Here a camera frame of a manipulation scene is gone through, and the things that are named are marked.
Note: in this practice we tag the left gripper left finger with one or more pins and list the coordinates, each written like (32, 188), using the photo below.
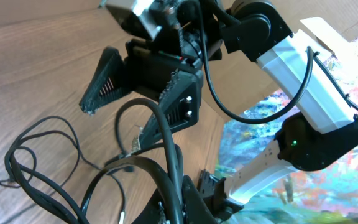
(154, 212)

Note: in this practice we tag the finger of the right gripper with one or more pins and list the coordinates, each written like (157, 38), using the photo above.
(178, 95)
(109, 82)

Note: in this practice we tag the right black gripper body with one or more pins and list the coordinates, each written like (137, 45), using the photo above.
(141, 59)

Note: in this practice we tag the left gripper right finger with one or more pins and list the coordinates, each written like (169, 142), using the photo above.
(196, 211)

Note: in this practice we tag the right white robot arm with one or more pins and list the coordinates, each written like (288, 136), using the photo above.
(320, 122)

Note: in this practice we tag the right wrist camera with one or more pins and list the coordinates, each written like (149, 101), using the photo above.
(144, 18)

